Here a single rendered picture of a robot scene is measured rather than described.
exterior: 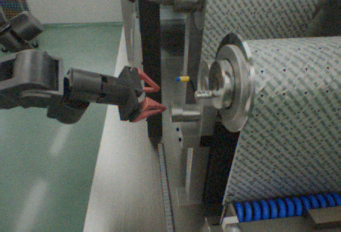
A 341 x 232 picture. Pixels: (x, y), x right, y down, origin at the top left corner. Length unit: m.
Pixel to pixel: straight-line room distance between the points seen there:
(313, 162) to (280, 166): 0.06
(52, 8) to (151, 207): 5.88
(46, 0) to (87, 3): 0.90
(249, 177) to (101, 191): 0.39
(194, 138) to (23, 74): 0.29
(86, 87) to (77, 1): 5.65
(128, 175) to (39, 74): 0.39
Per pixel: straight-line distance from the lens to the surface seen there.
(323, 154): 0.44
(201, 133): 0.40
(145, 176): 0.64
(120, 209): 0.60
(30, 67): 0.39
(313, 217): 0.48
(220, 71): 0.31
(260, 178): 0.42
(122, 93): 0.42
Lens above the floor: 1.41
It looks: 35 degrees down
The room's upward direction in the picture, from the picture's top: straight up
